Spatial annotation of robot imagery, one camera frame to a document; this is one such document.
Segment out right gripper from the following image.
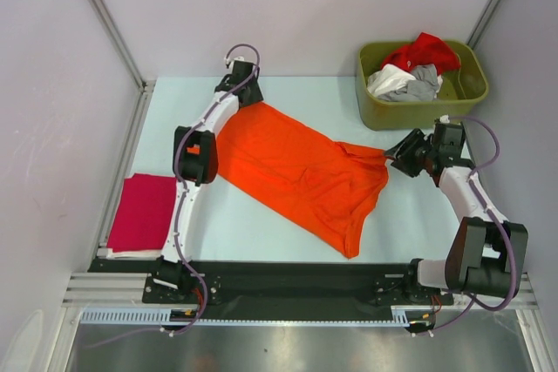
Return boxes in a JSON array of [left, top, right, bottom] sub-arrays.
[[383, 128, 438, 178]]

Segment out orange t-shirt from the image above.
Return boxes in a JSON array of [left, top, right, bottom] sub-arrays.
[[217, 103, 389, 259]]

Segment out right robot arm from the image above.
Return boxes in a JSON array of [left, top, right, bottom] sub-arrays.
[[384, 116, 528, 311]]

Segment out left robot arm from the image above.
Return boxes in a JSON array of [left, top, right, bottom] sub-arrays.
[[153, 57, 263, 302]]

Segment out white t-shirt in bin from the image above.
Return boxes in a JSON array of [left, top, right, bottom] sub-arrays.
[[367, 64, 416, 98]]

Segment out grey t-shirt in bin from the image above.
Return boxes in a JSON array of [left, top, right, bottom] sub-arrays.
[[377, 64, 443, 102]]

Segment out olive green plastic bin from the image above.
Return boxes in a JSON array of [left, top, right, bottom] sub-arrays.
[[356, 33, 489, 131]]

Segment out red t-shirt in bin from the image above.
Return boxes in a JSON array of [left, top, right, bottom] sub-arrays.
[[380, 32, 461, 75]]

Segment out folded magenta t-shirt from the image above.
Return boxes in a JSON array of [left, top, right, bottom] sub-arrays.
[[107, 173, 176, 254]]

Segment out left aluminium corner post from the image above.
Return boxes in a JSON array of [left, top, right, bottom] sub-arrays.
[[65, 0, 152, 90]]

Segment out white slotted cable duct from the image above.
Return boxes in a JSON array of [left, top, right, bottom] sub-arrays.
[[80, 305, 437, 328]]

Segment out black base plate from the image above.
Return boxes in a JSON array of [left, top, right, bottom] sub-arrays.
[[89, 258, 453, 322]]

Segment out aluminium frame rail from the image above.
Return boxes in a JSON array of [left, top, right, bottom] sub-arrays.
[[62, 273, 539, 310]]

